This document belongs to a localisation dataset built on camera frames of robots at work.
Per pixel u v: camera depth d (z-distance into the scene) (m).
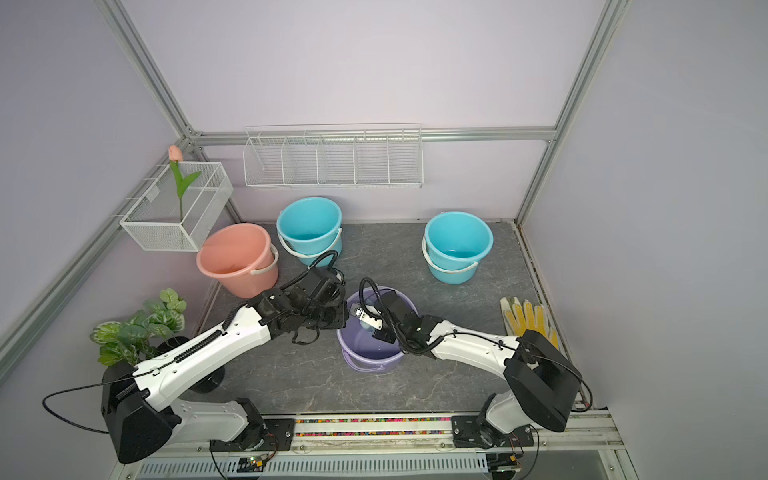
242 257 0.91
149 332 0.67
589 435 0.74
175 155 0.83
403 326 0.63
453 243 0.97
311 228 1.04
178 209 0.81
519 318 0.92
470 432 0.74
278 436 0.74
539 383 0.43
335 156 0.97
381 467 1.58
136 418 0.38
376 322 0.71
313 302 0.57
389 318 0.62
